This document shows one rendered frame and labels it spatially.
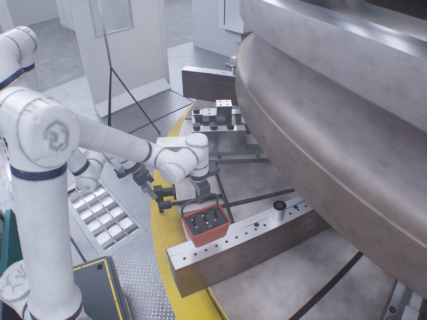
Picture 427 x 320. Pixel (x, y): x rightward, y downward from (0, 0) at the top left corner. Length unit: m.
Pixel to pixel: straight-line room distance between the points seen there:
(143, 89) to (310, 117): 3.27
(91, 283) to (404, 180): 1.81
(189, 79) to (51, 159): 2.97
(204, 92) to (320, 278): 2.44
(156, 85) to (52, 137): 4.00
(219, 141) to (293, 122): 0.91
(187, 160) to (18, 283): 0.69
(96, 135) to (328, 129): 1.05
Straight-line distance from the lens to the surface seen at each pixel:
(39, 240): 0.65
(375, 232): 1.29
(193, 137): 1.04
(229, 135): 2.26
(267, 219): 1.60
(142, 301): 2.12
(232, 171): 2.40
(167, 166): 0.95
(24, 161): 0.55
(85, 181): 1.14
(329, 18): 1.17
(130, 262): 2.28
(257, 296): 1.76
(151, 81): 4.48
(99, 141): 0.82
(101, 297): 1.85
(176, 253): 1.46
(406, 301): 1.95
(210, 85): 3.33
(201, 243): 1.32
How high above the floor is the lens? 1.94
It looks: 40 degrees down
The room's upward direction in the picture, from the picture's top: straight up
